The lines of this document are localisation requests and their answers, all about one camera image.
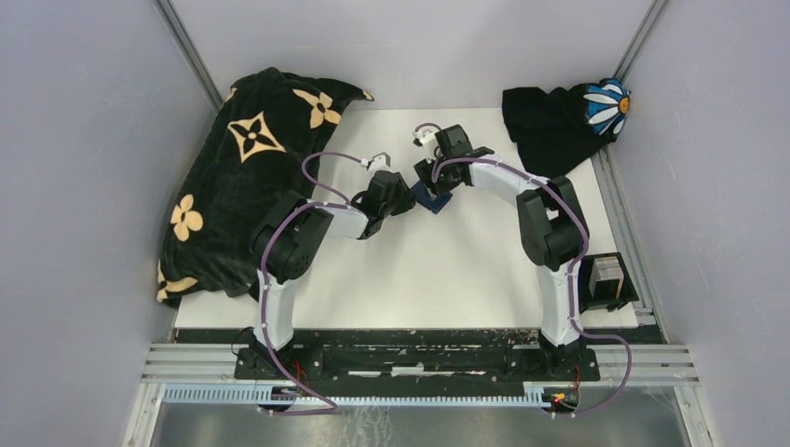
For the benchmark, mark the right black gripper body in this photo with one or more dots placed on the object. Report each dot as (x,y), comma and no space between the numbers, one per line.
(443,180)

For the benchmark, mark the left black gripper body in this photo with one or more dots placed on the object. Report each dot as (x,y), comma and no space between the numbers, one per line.
(401,206)

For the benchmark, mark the blue leather card holder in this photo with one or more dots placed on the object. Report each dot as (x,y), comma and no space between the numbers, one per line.
(425,199)

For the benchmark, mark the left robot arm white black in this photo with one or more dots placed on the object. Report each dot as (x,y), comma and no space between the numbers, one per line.
(290,236)

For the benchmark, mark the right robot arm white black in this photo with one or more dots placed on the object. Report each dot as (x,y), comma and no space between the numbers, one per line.
(553,233)

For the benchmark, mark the stack of credit cards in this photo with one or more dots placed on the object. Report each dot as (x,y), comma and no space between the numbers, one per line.
(607,278)

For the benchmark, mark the black card tray stand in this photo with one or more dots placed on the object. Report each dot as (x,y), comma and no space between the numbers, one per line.
(586,302)

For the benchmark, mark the black cloth with blue flower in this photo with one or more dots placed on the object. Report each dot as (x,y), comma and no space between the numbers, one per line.
(556,131)

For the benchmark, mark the black blanket with beige flowers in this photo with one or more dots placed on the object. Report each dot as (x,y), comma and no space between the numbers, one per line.
(267,125)

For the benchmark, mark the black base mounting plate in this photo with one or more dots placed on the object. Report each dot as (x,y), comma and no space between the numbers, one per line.
(391,371)

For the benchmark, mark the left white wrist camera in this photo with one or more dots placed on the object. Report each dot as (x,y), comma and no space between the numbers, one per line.
(378,162)

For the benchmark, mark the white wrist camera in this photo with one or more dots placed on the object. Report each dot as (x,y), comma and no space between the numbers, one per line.
(378,162)
(425,137)

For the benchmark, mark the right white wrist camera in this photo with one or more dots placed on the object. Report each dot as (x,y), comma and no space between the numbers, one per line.
(425,137)

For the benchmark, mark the aluminium frame rails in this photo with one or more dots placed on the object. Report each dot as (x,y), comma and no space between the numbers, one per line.
(648,394)

